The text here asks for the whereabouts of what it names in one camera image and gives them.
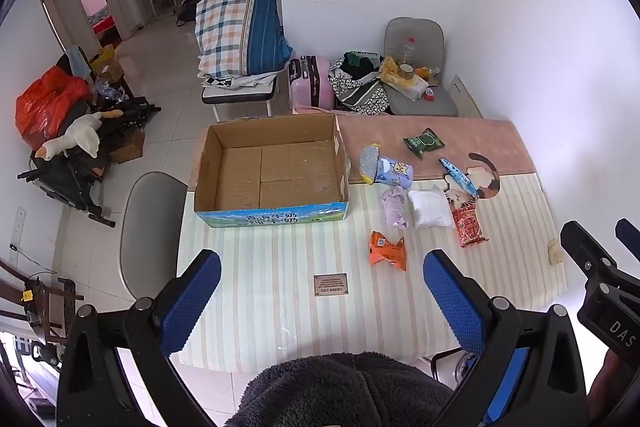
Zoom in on small brown cardboard box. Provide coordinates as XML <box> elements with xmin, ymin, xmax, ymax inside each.
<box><xmin>109</xmin><ymin>129</ymin><xmax>146</xmax><ymax>164</ymax></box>

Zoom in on open cardboard box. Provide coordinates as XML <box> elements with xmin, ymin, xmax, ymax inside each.
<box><xmin>193</xmin><ymin>113</ymin><xmax>351</xmax><ymax>228</ymax></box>

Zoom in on red snack packet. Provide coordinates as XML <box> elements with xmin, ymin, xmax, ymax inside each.
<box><xmin>451</xmin><ymin>200</ymin><xmax>489</xmax><ymax>249</ymax></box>

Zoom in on blue cartoon pouch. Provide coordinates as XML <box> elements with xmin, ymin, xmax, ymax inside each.
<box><xmin>359</xmin><ymin>144</ymin><xmax>415</xmax><ymax>188</ymax></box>

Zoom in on red plastic bag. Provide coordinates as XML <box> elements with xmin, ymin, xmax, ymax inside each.
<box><xmin>14</xmin><ymin>65</ymin><xmax>92</xmax><ymax>150</ymax></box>

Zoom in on white goose plush toy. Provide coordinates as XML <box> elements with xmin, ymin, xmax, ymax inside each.
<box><xmin>33</xmin><ymin>112</ymin><xmax>104</xmax><ymax>160</ymax></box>

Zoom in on black white patterned bag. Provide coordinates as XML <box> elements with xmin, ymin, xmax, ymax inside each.
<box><xmin>327</xmin><ymin>53</ymin><xmax>391</xmax><ymax>116</ymax></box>

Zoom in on green cloth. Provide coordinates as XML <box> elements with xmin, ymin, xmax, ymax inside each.
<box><xmin>342</xmin><ymin>50</ymin><xmax>382</xmax><ymax>68</ymax></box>

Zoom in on grey round-back chair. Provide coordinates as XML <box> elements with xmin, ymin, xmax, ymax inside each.
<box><xmin>118</xmin><ymin>171</ymin><xmax>189</xmax><ymax>303</ymax></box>

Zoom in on light blue cloth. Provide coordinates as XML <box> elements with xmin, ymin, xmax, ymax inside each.
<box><xmin>64</xmin><ymin>45</ymin><xmax>91</xmax><ymax>78</ymax></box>

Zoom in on white folding table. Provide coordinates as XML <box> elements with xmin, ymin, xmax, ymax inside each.
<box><xmin>201</xmin><ymin>73</ymin><xmax>279</xmax><ymax>122</ymax></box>

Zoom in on brown blanket label patch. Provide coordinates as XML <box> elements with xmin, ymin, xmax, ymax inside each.
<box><xmin>313</xmin><ymin>274</ymin><xmax>351</xmax><ymax>297</ymax></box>

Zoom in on slim blue packet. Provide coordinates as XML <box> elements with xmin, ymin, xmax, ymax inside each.
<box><xmin>438</xmin><ymin>157</ymin><xmax>480</xmax><ymax>197</ymax></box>

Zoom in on dark wooden chair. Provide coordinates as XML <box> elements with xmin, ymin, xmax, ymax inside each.
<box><xmin>0</xmin><ymin>257</ymin><xmax>86</xmax><ymax>349</ymax></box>

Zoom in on black folded stroller frame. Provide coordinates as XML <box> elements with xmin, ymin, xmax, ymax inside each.
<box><xmin>17</xmin><ymin>95</ymin><xmax>162</xmax><ymax>228</ymax></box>

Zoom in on grey cushioned chair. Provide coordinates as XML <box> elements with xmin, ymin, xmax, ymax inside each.
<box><xmin>383</xmin><ymin>17</ymin><xmax>459</xmax><ymax>118</ymax></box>

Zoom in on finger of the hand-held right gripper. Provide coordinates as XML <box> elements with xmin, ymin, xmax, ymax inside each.
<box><xmin>559</xmin><ymin>220</ymin><xmax>617</xmax><ymax>279</ymax></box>
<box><xmin>615</xmin><ymin>217</ymin><xmax>640</xmax><ymax>254</ymax></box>

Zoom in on plaid folded bedding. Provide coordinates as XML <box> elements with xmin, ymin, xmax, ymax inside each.
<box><xmin>194</xmin><ymin>0</ymin><xmax>295</xmax><ymax>78</ymax></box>

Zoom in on green snack packet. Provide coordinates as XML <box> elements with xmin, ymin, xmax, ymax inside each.
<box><xmin>402</xmin><ymin>127</ymin><xmax>445</xmax><ymax>160</ymax></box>

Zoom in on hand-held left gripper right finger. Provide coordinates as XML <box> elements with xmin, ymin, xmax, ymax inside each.
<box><xmin>422</xmin><ymin>249</ymin><xmax>589</xmax><ymax>427</ymax></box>

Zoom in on light purple packet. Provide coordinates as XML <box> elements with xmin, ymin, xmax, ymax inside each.
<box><xmin>380</xmin><ymin>186</ymin><xmax>414</xmax><ymax>231</ymax></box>

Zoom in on white paper package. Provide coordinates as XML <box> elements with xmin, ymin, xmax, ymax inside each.
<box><xmin>394</xmin><ymin>74</ymin><xmax>430</xmax><ymax>101</ymax></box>

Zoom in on pink suitcase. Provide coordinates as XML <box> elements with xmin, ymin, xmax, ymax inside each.
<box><xmin>288</xmin><ymin>55</ymin><xmax>335</xmax><ymax>113</ymax></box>

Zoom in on black chair frame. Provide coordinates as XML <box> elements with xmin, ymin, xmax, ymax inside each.
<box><xmin>429</xmin><ymin>346</ymin><xmax>476</xmax><ymax>381</ymax></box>

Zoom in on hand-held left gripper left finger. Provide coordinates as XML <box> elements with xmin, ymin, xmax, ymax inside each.
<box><xmin>56</xmin><ymin>249</ymin><xmax>223</xmax><ymax>427</ymax></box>

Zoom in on orange snack packet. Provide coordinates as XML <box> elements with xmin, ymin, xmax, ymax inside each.
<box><xmin>368</xmin><ymin>230</ymin><xmax>407</xmax><ymax>272</ymax></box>

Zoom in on dark fuzzy clothing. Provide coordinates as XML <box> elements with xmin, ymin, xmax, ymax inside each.
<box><xmin>224</xmin><ymin>351</ymin><xmax>456</xmax><ymax>427</ymax></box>

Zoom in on white soft pouch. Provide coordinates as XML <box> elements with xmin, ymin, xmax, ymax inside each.
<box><xmin>407</xmin><ymin>184</ymin><xmax>454</xmax><ymax>231</ymax></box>

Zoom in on yellow plastic bag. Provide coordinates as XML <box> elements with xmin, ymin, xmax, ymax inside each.
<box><xmin>379</xmin><ymin>56</ymin><xmax>402</xmax><ymax>86</ymax></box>

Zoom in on person's right forearm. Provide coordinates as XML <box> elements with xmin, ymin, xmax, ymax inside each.
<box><xmin>586</xmin><ymin>347</ymin><xmax>640</xmax><ymax>427</ymax></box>

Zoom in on white wall socket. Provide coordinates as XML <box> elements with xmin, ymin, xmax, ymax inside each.
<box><xmin>10</xmin><ymin>206</ymin><xmax>26</xmax><ymax>253</ymax></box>

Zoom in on yellow paper bag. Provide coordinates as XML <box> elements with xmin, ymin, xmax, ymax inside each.
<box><xmin>89</xmin><ymin>44</ymin><xmax>119</xmax><ymax>68</ymax></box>

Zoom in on clear plastic bottle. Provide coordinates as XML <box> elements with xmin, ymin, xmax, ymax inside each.
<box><xmin>397</xmin><ymin>36</ymin><xmax>419</xmax><ymax>70</ymax></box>

